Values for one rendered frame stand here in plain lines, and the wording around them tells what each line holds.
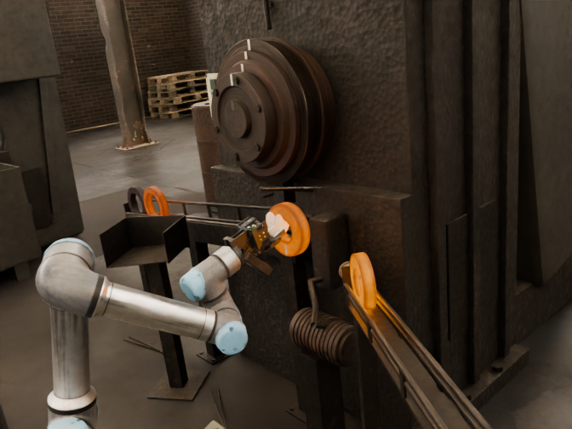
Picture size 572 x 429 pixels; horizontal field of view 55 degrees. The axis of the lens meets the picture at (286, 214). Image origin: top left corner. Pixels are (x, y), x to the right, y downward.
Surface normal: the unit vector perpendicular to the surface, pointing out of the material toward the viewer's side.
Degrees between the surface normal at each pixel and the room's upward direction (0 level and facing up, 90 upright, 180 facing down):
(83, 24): 90
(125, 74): 90
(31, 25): 90
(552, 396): 0
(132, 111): 90
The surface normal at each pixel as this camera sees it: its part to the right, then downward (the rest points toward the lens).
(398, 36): -0.74, 0.28
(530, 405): -0.11, -0.95
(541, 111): 0.66, 0.16
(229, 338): 0.26, 0.26
